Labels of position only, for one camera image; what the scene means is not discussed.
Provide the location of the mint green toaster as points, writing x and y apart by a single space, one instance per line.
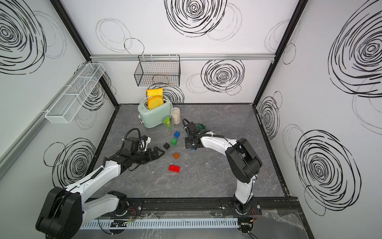
156 116

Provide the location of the black front rail frame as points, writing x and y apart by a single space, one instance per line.
224 205

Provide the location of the red long lego brick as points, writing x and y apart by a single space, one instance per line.
174 168

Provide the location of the front orange toast slice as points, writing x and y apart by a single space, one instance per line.
155 102

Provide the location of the small green lego brick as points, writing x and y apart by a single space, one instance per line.
174 141

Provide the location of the white mesh wall shelf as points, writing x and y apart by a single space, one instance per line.
84 91

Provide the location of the beige speckled cup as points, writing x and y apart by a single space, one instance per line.
176 115

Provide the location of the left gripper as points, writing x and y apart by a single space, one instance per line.
154 154

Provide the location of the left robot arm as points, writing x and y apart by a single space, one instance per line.
66 209

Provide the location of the white slotted cable duct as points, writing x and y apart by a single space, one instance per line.
193 223

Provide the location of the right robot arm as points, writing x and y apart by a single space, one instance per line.
244 162

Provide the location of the clear glass with green packets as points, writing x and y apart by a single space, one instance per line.
167 122

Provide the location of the small black lego brick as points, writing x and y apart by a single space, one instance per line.
166 146

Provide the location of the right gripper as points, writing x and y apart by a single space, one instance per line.
187 143

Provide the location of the rear yellow toast slice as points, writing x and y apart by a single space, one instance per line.
155 92

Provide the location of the black wire basket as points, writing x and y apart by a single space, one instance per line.
158 69

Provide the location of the small orange lego brick front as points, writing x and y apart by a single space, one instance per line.
176 155

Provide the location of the dark green long lego brick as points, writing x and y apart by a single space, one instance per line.
201 126

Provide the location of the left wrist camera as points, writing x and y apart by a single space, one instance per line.
145 140

